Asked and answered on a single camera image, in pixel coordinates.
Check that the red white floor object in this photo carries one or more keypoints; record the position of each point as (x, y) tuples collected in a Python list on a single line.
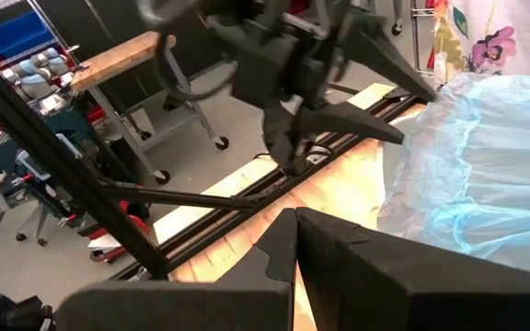
[(108, 243)]

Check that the floral patterned cloth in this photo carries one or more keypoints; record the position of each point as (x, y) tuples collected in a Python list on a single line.
[(499, 37)]

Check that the wooden workbench with bins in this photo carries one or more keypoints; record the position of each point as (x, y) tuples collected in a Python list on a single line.
[(39, 138)]

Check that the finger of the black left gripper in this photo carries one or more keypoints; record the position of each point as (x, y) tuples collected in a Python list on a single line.
[(384, 55), (348, 122)]

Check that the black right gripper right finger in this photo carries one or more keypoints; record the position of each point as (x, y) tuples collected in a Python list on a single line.
[(430, 294)]

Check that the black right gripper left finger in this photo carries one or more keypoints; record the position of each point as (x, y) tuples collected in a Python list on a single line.
[(177, 308)]

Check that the blue storage bin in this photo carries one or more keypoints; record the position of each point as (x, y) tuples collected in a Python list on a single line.
[(16, 32)]

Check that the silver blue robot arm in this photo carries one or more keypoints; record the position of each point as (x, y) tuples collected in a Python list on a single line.
[(35, 78)]

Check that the wooden top metal workbench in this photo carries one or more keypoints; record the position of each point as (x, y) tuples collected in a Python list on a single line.
[(118, 57)]

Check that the bright blue trash bag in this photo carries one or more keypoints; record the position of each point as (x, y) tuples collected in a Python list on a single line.
[(486, 174)]

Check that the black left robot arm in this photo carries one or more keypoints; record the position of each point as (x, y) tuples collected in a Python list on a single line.
[(288, 151)]

